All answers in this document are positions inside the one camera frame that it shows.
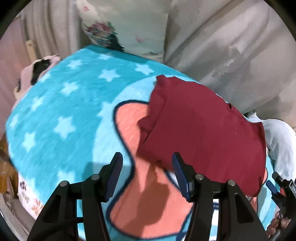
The teal cartoon fleece blanket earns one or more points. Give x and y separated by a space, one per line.
72 122

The pink wardrobe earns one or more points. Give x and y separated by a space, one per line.
14 58

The pink chair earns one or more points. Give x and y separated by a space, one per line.
24 83

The black clothing on chair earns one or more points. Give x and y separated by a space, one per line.
39 69

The beige curtain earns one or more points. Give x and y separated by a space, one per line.
240 49

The dark red sweatshirt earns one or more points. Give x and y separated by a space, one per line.
210 134

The light grey plush garment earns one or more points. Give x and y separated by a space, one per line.
280 141

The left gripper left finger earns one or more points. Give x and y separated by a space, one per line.
96 189

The white floral pillow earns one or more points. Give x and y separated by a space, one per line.
135 27

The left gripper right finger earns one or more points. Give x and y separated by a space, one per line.
237 219

